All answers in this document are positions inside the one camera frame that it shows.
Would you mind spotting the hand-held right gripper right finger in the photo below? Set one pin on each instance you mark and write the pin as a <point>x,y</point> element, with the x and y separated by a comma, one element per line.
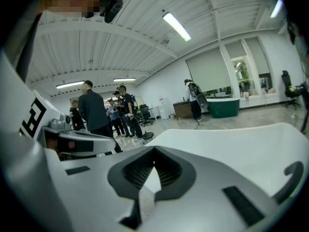
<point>205,202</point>

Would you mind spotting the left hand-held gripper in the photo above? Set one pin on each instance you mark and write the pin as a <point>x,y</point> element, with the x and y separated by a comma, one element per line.
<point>17,100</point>

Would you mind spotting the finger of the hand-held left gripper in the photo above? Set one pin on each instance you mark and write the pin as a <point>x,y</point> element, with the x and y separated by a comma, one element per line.
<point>96,144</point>

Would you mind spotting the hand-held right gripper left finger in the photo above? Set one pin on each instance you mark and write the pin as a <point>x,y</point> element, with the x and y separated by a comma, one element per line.
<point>72,197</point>

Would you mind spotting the green bathtub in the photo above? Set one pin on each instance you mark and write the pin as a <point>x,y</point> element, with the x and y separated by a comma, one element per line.
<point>223,107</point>

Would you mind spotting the person's dark clothing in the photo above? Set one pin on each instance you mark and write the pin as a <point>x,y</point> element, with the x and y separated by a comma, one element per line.
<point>27,49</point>

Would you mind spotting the black round stool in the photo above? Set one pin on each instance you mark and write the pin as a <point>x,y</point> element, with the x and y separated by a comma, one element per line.
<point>148,134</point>

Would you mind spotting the long ceiling light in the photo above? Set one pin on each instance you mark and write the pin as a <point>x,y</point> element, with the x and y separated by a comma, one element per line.
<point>70,84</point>
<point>276,8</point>
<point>177,26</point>
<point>124,79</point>

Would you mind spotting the brown wooden cabinet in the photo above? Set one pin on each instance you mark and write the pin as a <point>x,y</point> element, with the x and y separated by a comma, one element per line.
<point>182,110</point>

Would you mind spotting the large grey roller blind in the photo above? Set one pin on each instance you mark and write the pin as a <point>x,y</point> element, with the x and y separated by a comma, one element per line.
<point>208,70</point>

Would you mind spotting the black stand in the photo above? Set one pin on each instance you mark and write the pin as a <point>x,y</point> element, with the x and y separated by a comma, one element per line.
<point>304,105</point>

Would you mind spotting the black high-back office chair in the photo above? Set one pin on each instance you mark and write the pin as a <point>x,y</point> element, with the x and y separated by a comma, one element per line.
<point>288,88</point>

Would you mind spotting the black head-worn camera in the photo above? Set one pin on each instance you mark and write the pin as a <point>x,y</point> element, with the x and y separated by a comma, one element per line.
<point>114,5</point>

